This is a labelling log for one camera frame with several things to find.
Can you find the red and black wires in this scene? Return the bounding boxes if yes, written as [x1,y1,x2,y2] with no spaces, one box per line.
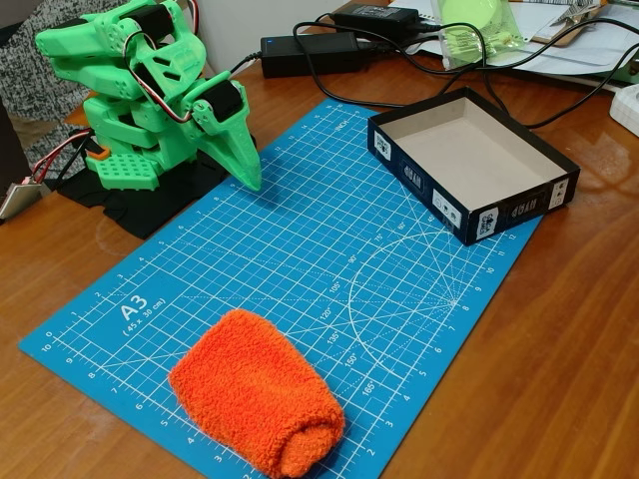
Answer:
[28,128,99,187]

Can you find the red white black servo wires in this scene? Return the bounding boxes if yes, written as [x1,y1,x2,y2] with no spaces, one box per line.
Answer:
[122,0,206,125]

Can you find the small controller board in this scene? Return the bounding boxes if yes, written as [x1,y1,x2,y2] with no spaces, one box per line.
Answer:
[0,181,52,222]

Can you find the silver binder clip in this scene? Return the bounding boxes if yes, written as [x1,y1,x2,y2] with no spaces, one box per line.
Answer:
[550,2,606,29]

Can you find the blue A3 cutting mat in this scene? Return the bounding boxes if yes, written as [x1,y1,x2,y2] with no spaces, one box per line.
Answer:
[17,97,545,479]

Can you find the black looping power cable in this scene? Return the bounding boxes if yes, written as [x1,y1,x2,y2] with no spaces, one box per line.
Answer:
[292,17,639,109]

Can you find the brown clipboard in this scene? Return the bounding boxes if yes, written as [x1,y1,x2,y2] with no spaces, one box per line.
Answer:
[516,0,609,49]

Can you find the green plastic piece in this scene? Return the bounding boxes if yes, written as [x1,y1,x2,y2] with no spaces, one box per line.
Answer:
[611,48,639,86]

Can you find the plastic bag with green parts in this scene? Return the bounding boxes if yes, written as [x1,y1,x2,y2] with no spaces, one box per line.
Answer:
[429,0,528,72]

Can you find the white paper sheets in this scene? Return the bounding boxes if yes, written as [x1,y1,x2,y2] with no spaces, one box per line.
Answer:
[386,0,639,95]

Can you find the orange fuzzy sock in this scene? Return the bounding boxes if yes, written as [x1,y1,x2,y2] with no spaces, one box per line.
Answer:
[168,307,346,479]

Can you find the grey speckled fabric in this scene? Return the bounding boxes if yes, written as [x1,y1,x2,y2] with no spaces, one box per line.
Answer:
[0,0,126,177]

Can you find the dark blue open cardboard box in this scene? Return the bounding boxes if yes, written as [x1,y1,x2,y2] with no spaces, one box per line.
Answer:
[366,86,582,247]

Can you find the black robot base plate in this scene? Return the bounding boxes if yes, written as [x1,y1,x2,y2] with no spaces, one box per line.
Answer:
[56,147,232,240]

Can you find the white power strip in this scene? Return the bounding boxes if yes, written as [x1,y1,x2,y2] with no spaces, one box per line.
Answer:
[608,83,639,139]

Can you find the black adapter input cable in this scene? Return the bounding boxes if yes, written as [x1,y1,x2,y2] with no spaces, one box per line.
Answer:
[227,51,265,77]

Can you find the black long power cable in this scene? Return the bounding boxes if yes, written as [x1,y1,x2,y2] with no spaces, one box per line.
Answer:
[356,38,639,129]

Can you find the large black power adapter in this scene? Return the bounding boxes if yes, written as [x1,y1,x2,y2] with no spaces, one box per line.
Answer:
[260,32,374,80]

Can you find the slim black power adapter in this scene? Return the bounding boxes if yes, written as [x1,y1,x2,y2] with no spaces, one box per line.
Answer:
[331,2,421,35]

